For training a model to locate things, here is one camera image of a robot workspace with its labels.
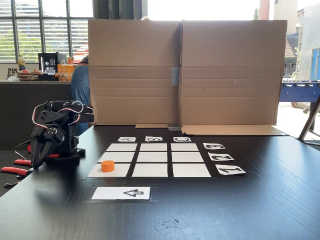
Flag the round orange token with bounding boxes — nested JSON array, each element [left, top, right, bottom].
[[101, 160, 116, 173]]

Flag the white nine-square grid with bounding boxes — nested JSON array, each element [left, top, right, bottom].
[[86, 141, 213, 180]]

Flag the red black bar clamp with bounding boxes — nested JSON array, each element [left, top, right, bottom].
[[0, 143, 61, 189]]

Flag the dark counter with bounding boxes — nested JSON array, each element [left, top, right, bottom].
[[0, 79, 74, 151]]

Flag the person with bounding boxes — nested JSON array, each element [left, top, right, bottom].
[[70, 55, 91, 137]]

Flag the orange juice carton pack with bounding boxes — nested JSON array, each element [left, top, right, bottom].
[[57, 63, 77, 82]]

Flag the wooden boards with food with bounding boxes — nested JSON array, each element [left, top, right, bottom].
[[16, 69, 45, 81]]

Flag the black mini fridge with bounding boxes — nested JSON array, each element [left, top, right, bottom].
[[37, 52, 68, 81]]

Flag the white arrow paper sheet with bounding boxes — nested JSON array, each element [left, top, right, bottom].
[[91, 186, 151, 201]]

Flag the yellow bottle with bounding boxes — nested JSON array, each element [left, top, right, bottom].
[[17, 54, 27, 72]]

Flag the window with blinds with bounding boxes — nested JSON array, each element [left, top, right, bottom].
[[0, 0, 95, 63]]

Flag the brown cardboard box panel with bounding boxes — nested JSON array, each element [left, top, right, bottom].
[[179, 19, 288, 137], [87, 19, 184, 129]]

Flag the clear tape scraps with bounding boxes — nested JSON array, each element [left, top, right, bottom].
[[153, 218, 196, 237]]

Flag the paper sheet number 3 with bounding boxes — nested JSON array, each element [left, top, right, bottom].
[[202, 142, 226, 150]]

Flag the paper sheet number 2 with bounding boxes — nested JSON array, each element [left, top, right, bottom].
[[207, 153, 235, 162]]

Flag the paper sheet number 1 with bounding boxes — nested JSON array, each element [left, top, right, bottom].
[[214, 164, 247, 176]]

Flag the blue foosball table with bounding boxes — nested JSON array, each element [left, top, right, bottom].
[[278, 79, 320, 115]]

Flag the brown slanted wooden leg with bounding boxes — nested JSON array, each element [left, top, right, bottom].
[[297, 96, 320, 143]]

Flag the thin black cable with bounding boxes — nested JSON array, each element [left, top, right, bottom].
[[13, 139, 32, 161]]

